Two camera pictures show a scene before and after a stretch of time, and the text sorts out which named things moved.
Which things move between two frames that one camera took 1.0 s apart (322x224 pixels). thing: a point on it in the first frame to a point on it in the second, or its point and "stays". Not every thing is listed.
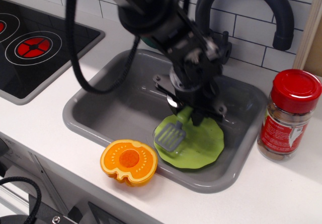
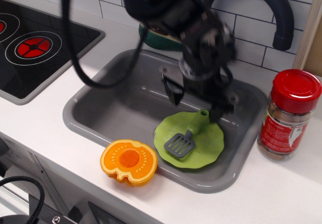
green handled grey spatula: [171, 135] to [181, 144]
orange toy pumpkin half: [125, 161] stays
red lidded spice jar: [285, 126] stays
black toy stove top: [34, 50] stays
